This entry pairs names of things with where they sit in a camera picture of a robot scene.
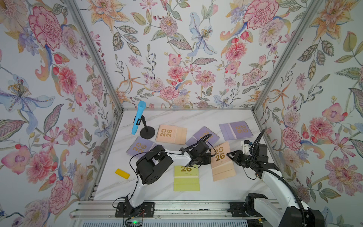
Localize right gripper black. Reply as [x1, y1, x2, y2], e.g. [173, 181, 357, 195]
[227, 150, 257, 168]

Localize peach calendar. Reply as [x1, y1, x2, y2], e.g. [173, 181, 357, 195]
[156, 125, 187, 145]
[211, 141, 236, 182]

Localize purple calendar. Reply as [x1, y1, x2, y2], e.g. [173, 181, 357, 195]
[186, 126, 220, 147]
[219, 121, 253, 141]
[126, 137, 157, 159]

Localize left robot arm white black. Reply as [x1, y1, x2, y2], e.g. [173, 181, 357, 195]
[114, 140, 214, 219]

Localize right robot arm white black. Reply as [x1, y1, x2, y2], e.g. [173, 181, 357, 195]
[227, 141, 325, 227]

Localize yellow-green calendar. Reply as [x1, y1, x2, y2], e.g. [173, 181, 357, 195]
[174, 166, 200, 192]

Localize black microphone stand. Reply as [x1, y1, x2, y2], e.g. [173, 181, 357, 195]
[140, 116, 156, 140]

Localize blue microphone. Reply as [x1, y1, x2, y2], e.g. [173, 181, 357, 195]
[131, 101, 146, 135]

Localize yellow block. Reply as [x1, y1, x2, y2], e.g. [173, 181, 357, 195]
[115, 169, 130, 179]

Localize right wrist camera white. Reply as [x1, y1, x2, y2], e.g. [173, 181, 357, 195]
[241, 140, 253, 152]

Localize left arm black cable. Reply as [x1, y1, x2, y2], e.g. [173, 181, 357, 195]
[112, 133, 213, 209]

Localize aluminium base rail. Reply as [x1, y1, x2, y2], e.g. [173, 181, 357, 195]
[70, 200, 262, 220]

